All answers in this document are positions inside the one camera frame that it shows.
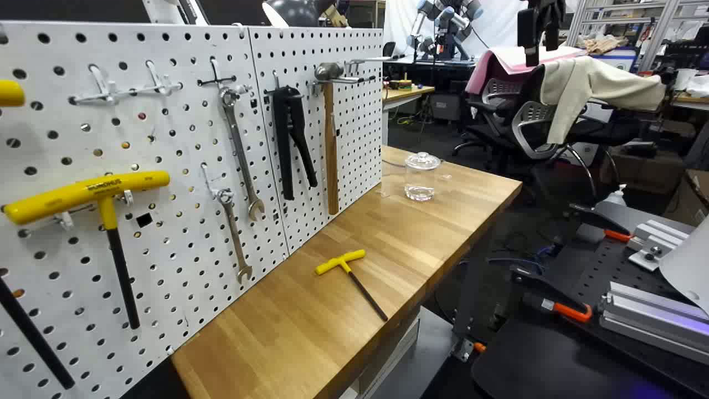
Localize long silver combination wrench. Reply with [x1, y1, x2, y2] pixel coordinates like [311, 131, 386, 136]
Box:
[218, 78, 266, 221]

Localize short silver combination wrench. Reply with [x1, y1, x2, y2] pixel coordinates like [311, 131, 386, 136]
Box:
[200, 161, 255, 283]

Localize white metal pegboard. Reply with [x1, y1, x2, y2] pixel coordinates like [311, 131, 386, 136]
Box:
[0, 20, 390, 399]

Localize silver metal peg hook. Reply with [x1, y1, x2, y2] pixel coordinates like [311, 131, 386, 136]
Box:
[196, 56, 239, 88]
[344, 56, 389, 85]
[70, 61, 122, 106]
[131, 58, 186, 100]

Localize grey metal sheet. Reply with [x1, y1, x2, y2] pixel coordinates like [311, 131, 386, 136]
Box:
[657, 215, 709, 316]

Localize short aluminium extrusion piece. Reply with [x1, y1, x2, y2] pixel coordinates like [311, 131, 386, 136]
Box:
[628, 217, 694, 274]

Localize small yellow T-handle hex key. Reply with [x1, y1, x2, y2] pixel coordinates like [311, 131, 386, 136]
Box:
[316, 249, 390, 324]

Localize black-handled pliers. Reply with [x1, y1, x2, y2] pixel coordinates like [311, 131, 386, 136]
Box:
[269, 85, 322, 202]

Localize black mesh office chair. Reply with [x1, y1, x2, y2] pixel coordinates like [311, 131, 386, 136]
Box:
[451, 56, 661, 197]

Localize brown cardboard box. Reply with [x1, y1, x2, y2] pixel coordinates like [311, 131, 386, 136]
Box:
[663, 167, 709, 228]

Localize orange-handled black clamp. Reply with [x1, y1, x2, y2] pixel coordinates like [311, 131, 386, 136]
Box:
[570, 208, 638, 249]
[507, 263, 596, 328]

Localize beige jacket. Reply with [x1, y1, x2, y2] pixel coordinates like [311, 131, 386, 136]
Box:
[539, 56, 669, 147]

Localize wooden-handled hammer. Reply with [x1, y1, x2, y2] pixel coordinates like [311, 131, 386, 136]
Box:
[312, 60, 382, 217]

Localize black perforated breadboard table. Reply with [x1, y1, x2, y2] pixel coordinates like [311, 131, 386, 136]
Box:
[470, 210, 709, 399]

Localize pink cloth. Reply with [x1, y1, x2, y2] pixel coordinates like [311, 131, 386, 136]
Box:
[463, 44, 588, 98]

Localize aluminium extrusion bars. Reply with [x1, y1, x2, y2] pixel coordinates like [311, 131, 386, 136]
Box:
[596, 280, 709, 366]

